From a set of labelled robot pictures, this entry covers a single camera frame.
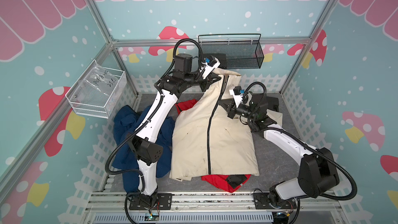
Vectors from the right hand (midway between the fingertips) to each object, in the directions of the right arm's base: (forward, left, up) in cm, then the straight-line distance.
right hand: (219, 102), depth 76 cm
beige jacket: (-8, +7, -24) cm, 26 cm away
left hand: (+5, +1, +11) cm, 12 cm away
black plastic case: (+23, -42, -28) cm, 55 cm away
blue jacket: (+3, +54, -16) cm, 57 cm away
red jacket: (-30, -5, -29) cm, 42 cm away
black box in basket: (+31, -4, +5) cm, 31 cm away
